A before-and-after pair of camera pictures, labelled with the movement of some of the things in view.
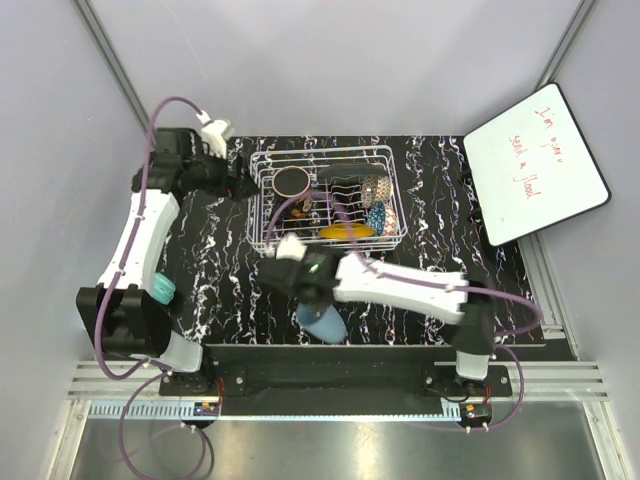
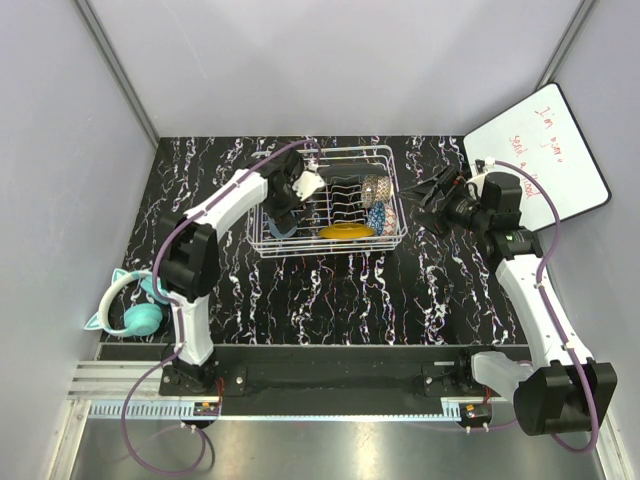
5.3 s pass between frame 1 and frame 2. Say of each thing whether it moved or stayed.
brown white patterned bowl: stayed
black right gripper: moved
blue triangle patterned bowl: stayed
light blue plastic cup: moved
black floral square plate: stayed
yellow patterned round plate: stayed
